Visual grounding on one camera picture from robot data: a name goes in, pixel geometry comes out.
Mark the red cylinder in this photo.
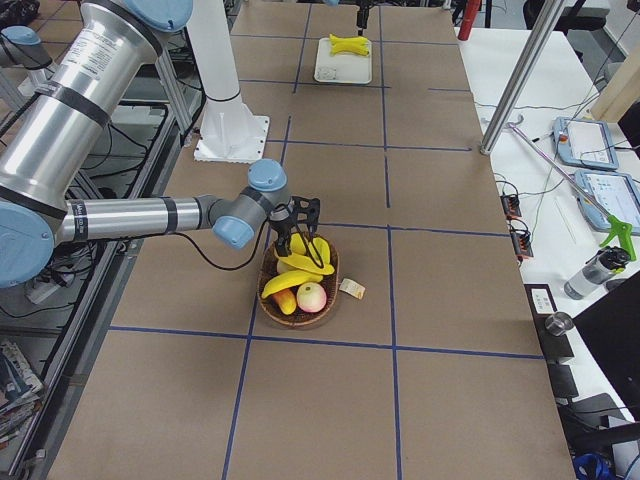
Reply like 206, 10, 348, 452
458, 0, 482, 41

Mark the small metal cup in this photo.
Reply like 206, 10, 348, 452
544, 311, 575, 337

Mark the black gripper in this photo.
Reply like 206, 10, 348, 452
269, 205, 323, 268

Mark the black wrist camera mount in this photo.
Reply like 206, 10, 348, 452
291, 196, 321, 236

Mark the teach pendant tablet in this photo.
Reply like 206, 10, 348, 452
574, 169, 639, 236
553, 117, 619, 171

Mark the yellow lemon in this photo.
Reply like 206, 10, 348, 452
290, 233, 308, 255

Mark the metal stand with green clip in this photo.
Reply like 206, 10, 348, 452
505, 121, 637, 261

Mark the stack of magazines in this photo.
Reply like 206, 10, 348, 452
1, 339, 44, 449

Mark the brown wicker basket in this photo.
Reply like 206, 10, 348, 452
258, 236, 339, 328

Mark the red pink apple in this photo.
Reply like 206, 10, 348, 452
296, 282, 327, 313

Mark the clear water bottle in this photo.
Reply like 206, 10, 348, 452
563, 247, 631, 300

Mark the yellow star fruit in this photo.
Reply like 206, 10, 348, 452
314, 236, 331, 266

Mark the white rectangular tray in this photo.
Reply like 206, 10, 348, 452
313, 37, 372, 85

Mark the upper teach pendant tablet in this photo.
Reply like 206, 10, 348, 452
553, 117, 619, 171

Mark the lower teach pendant tablet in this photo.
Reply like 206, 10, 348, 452
574, 169, 639, 236

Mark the orange mango fruit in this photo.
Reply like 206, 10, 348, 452
271, 289, 297, 315

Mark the aluminium frame post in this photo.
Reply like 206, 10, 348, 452
480, 0, 564, 155

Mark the yellow banana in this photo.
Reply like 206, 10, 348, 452
261, 270, 323, 299
330, 42, 369, 57
329, 34, 368, 45
276, 253, 335, 276

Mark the paper price tag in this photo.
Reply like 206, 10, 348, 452
339, 278, 366, 300

